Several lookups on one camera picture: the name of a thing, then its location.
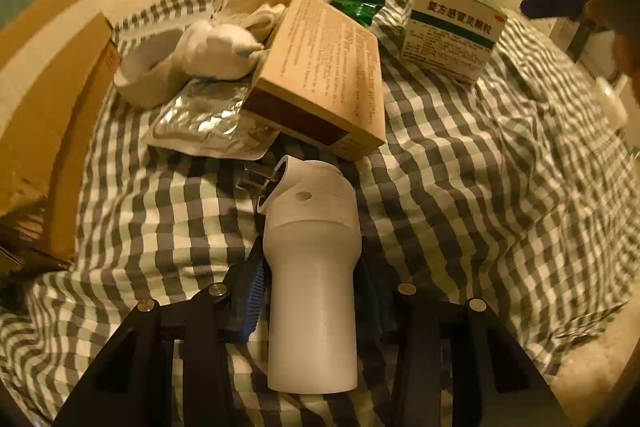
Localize green white medicine box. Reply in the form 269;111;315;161
399;0;508;86

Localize white plug adapter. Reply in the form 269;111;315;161
235;154;363;394

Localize grey white checkered cloth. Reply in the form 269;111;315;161
0;0;640;427

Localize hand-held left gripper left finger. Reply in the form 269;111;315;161
52;234;268;427

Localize silver foil packet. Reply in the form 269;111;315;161
142;77;281;158

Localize small white container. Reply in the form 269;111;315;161
592;77;630;130

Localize white tape roll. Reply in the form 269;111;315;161
114;29;188;108

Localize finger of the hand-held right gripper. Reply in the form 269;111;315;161
519;0;586;22

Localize brown cardboard box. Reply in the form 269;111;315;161
0;0;121;268

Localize brown paper box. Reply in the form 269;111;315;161
241;0;387;162

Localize green foil packet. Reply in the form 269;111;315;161
330;0;387;28

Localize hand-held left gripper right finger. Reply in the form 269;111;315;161
356;256;568;427

